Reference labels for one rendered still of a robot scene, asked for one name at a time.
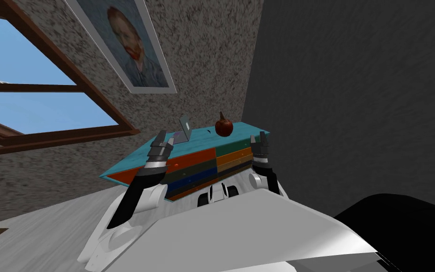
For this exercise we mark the grey open laptop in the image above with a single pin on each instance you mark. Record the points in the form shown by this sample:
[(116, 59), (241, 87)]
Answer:
[(184, 132)]

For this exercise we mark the portrait painting in grey frame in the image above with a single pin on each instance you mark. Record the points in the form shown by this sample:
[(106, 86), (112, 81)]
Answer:
[(130, 45)]

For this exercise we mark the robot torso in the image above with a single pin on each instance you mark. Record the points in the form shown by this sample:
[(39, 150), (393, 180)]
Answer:
[(240, 234)]

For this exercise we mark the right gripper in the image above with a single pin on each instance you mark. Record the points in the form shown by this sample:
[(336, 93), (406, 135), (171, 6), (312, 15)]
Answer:
[(261, 152)]

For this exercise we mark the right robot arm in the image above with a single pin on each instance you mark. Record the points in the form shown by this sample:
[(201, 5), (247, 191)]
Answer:
[(398, 230)]

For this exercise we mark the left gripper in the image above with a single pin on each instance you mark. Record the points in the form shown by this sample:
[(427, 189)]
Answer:
[(159, 153)]

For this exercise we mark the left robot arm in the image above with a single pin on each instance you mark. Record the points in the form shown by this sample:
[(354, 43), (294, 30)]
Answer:
[(138, 189)]

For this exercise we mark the teal dresser with coloured drawers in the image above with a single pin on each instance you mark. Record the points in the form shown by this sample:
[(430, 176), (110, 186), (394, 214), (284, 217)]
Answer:
[(202, 160)]

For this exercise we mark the brown framed window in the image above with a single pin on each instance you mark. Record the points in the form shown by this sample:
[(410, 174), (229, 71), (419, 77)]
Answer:
[(32, 68)]

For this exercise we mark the dark red apple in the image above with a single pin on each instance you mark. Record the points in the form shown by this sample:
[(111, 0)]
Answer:
[(224, 127)]

